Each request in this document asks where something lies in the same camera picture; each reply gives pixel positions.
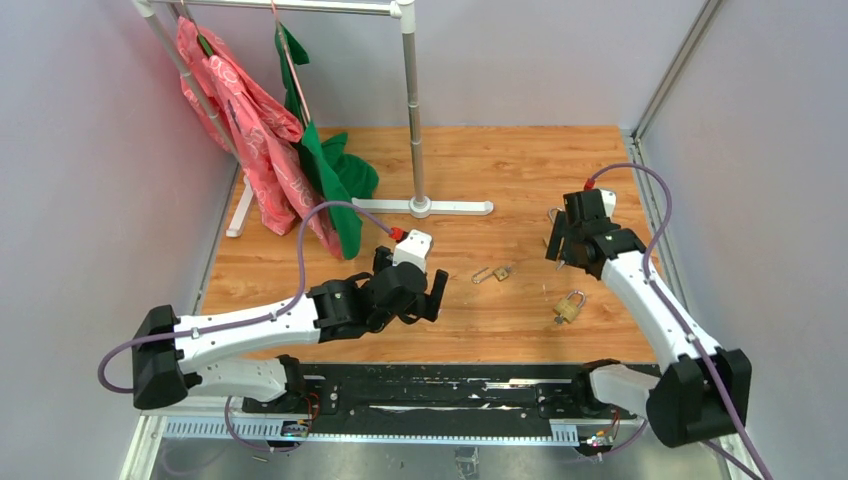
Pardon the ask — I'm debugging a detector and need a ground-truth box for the pink patterned garment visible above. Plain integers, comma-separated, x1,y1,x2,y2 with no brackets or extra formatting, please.
175,17,324,235

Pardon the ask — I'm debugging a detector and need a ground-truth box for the green garment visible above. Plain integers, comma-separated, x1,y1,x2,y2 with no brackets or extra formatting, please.
274,23,380,261

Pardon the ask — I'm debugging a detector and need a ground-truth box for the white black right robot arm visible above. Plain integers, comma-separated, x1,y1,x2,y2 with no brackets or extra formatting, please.
545,189,752,448

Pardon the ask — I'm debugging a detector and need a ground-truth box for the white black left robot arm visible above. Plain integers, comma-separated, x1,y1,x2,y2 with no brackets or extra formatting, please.
131,247,449,413

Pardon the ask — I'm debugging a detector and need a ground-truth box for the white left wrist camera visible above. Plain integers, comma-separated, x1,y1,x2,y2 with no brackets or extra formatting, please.
392,229,433,273

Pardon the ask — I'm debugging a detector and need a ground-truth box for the brass padlock near front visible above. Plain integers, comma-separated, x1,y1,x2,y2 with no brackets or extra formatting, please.
553,290,587,325

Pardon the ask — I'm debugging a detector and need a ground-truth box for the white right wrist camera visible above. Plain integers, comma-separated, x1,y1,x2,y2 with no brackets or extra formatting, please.
598,189,617,218

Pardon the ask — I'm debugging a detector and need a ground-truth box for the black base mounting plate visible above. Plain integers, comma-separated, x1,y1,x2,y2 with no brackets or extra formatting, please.
233,363,640,436

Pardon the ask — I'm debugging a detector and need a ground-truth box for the white metal clothes rack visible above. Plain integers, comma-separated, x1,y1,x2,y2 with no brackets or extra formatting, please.
132,0,494,218

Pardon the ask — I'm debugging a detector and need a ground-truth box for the brass padlock near back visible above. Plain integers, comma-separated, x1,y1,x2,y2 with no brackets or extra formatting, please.
547,208,564,225

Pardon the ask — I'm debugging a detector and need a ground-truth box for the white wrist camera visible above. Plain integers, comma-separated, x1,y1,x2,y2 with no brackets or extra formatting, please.
392,229,433,273
598,189,617,218

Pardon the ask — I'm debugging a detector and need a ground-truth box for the small brass padlock with key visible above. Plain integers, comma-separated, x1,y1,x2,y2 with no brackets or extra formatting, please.
471,265,513,285

